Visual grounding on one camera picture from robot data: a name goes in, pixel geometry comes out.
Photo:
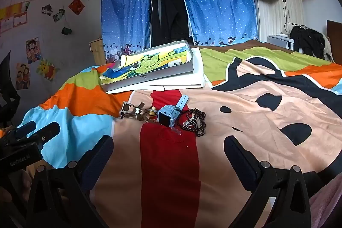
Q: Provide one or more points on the wooden cabinet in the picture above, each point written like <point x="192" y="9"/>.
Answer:
<point x="97" y="53"/>

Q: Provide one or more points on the brown wooden headboard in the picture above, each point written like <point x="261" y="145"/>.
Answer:
<point x="334" y="35"/>

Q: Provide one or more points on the small green pouch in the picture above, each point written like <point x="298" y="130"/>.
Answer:
<point x="66" y="31"/>

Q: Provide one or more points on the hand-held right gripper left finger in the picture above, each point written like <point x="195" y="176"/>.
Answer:
<point x="98" y="153"/>

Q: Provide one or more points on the white side table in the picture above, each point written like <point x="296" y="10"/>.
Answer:
<point x="278" y="41"/>

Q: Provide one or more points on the cartoon fighter poster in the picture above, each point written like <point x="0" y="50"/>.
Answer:
<point x="33" y="50"/>

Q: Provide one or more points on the wooden bead pendant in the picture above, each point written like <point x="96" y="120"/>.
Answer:
<point x="152" y="111"/>

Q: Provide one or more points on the yellow cartoon poster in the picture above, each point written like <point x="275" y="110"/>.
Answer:
<point x="47" y="69"/>

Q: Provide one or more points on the pink fleece cloth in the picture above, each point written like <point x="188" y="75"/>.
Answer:
<point x="326" y="204"/>

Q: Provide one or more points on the hair claw clip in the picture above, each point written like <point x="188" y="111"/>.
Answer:
<point x="127" y="110"/>

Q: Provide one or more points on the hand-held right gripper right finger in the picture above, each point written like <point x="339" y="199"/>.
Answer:
<point x="240" y="158"/>

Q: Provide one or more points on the pile of black clothes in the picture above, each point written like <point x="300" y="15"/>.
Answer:
<point x="307" y="41"/>

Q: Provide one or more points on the hanging black clothes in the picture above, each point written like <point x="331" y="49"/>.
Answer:
<point x="171" y="17"/>

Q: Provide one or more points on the small wall photo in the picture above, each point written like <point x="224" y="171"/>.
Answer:
<point x="47" y="9"/>
<point x="58" y="15"/>

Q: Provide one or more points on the black chair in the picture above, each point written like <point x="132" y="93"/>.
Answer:
<point x="9" y="94"/>

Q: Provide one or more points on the cartoon family poster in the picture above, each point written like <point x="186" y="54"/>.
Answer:
<point x="22" y="75"/>

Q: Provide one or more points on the white shallow box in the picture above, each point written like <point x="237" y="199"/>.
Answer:
<point x="149" y="80"/>

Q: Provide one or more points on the red diamond paper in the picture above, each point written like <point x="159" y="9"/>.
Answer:
<point x="76" y="6"/>

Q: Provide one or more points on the group of wall papers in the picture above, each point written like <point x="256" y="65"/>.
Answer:
<point x="16" y="10"/>

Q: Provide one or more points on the blue smartwatch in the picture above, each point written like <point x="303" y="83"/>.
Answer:
<point x="167" y="115"/>

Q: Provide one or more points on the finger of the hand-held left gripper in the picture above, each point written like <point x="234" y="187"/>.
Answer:
<point x="25" y="127"/>
<point x="45" y="131"/>

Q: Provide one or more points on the printed cartoon blanket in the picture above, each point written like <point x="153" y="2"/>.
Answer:
<point x="267" y="89"/>

